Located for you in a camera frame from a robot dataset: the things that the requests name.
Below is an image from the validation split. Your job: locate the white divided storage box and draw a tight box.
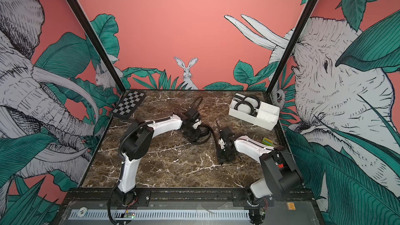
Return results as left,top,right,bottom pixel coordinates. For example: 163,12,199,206
229,93,280,131

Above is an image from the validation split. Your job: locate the long black belt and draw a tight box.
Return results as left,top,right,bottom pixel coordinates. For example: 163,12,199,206
189,96,218,145

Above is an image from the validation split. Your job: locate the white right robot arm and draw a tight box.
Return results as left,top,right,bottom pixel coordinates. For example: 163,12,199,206
215,127,304,206

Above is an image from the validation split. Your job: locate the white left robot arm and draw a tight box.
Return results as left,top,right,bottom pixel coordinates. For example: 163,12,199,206
112,108,201,206

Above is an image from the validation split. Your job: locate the black frame post right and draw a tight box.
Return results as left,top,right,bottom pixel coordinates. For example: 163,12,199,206
266,0,318,96

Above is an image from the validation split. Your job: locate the black frame post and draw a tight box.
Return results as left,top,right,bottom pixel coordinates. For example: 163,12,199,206
66,0,126,94
266,0,318,96

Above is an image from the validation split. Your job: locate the black frame post left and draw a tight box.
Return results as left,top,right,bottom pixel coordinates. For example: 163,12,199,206
66,0,126,94

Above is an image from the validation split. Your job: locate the black belt with metal buckle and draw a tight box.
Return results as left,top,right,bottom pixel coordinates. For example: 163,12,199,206
234,93,261,109

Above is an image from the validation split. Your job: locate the black white checkerboard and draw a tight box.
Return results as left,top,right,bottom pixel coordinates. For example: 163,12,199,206
111,90,146,119

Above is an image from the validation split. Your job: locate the green yellow block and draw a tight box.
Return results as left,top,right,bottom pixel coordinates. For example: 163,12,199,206
262,137,274,146

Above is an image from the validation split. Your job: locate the orange warning sticker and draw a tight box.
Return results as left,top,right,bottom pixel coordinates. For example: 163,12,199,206
286,202,296,210

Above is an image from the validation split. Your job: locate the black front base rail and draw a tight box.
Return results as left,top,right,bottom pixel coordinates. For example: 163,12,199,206
62,187,318,207

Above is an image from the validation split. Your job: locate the white slotted cable duct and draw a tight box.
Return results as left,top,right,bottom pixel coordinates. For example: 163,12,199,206
68,209,250,221

